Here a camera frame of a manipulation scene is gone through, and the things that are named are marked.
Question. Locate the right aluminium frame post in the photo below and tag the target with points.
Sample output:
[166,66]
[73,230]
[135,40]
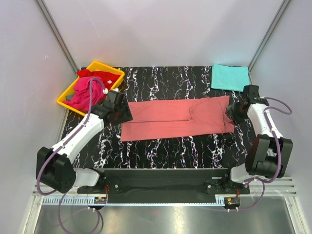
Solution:
[271,29]

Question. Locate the right small circuit board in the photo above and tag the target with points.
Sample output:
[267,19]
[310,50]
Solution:
[233,201]

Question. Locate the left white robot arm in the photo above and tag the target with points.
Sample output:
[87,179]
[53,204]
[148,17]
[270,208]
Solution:
[54,166]

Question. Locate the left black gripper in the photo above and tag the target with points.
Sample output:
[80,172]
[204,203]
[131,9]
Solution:
[127,115]

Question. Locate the white slotted cable duct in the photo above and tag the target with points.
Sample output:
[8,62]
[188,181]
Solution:
[213,201]

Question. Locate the left small circuit board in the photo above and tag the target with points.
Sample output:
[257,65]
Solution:
[100,200]

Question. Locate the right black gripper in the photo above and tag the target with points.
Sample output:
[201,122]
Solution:
[236,120]

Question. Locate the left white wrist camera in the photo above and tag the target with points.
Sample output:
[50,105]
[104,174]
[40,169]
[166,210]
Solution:
[106,91]

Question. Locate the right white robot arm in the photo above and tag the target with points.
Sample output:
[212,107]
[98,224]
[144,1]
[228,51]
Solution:
[270,152]

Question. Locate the yellow plastic bin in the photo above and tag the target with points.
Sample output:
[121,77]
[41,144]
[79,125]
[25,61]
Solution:
[94,66]

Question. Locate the salmon pink t-shirt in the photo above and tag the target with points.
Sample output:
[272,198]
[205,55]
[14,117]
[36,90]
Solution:
[159,119]

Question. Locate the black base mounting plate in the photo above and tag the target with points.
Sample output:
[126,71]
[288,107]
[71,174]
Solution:
[168,184]

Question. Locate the aluminium frame post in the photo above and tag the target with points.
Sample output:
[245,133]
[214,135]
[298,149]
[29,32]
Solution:
[271,29]
[56,33]

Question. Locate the left aluminium frame post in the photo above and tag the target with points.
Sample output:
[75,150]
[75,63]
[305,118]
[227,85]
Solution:
[56,33]

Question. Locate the red t-shirt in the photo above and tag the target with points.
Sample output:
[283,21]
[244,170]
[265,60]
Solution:
[107,78]

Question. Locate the magenta t-shirt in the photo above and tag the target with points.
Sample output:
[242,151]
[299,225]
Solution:
[88,91]

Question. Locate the small circuit board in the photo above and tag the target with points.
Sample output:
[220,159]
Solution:
[100,200]
[233,201]

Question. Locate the folded turquoise t-shirt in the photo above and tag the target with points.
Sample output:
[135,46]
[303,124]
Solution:
[230,78]

